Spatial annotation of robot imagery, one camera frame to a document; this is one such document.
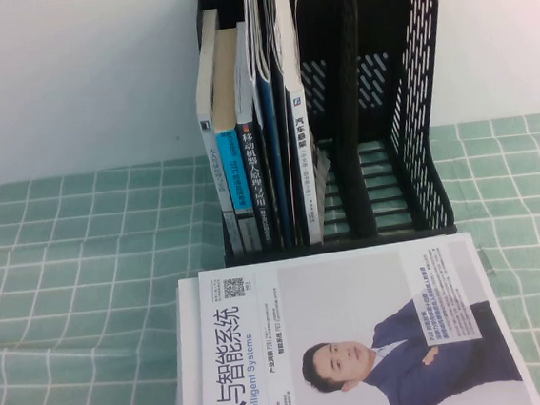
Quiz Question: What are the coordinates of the black plastic book holder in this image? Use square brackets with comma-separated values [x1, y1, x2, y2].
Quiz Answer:
[192, 0, 464, 269]

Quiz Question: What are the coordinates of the cyan spine book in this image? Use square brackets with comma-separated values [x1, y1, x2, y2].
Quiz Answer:
[203, 26, 264, 255]

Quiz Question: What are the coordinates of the white magazine stack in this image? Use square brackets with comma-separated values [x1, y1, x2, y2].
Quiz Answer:
[157, 275, 214, 405]

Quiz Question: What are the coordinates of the car suspension textbook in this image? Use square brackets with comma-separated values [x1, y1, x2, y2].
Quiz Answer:
[271, 0, 340, 248]

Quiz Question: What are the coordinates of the blue thin book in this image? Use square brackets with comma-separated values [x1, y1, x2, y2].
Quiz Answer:
[250, 67, 292, 251]

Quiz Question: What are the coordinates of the green checkered tablecloth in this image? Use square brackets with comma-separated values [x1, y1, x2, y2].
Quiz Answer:
[0, 111, 540, 405]

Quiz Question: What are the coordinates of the white stapled magazine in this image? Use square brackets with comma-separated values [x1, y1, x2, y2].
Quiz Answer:
[241, 0, 271, 85]

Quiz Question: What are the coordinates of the black spine robotics book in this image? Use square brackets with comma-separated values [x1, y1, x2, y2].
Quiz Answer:
[225, 19, 283, 253]

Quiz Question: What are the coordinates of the grey spine paperback book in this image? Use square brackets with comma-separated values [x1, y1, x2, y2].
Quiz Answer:
[186, 6, 248, 260]

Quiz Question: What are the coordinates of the magazine with suited man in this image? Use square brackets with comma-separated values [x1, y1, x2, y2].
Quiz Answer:
[184, 227, 540, 405]

